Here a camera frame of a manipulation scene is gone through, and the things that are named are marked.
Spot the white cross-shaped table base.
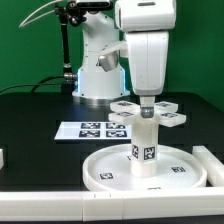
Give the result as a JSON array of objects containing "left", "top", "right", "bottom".
[{"left": 108, "top": 101, "right": 186, "bottom": 127}]

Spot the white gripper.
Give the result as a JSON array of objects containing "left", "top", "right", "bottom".
[{"left": 126, "top": 32, "right": 169, "bottom": 118}]

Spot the white front fence bar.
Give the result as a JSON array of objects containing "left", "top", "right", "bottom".
[{"left": 0, "top": 187, "right": 224, "bottom": 221}]

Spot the black cable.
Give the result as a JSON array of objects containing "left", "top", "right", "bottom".
[{"left": 0, "top": 74, "right": 68, "bottom": 95}]

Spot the white round table top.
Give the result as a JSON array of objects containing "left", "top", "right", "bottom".
[{"left": 83, "top": 144, "right": 207, "bottom": 191}]

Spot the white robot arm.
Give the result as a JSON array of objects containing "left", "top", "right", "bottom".
[{"left": 73, "top": 0, "right": 176, "bottom": 118}]

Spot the black camera stand pole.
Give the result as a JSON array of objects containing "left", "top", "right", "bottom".
[{"left": 54, "top": 1, "right": 86, "bottom": 95}]

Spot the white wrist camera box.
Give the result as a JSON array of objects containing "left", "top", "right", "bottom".
[{"left": 115, "top": 0, "right": 176, "bottom": 32}]

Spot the white marker tag sheet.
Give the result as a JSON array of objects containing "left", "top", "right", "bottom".
[{"left": 55, "top": 122, "right": 131, "bottom": 140}]

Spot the white left fence piece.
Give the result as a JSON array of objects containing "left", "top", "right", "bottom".
[{"left": 0, "top": 149, "right": 4, "bottom": 170}]

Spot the white cable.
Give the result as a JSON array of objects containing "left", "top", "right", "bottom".
[{"left": 18, "top": 0, "right": 69, "bottom": 29}]

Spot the white right fence bar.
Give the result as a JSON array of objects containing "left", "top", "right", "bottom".
[{"left": 193, "top": 146, "right": 224, "bottom": 187}]

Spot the white fence bar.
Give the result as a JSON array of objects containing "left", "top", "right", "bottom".
[
  {"left": 193, "top": 146, "right": 224, "bottom": 187},
  {"left": 0, "top": 187, "right": 224, "bottom": 221}
]

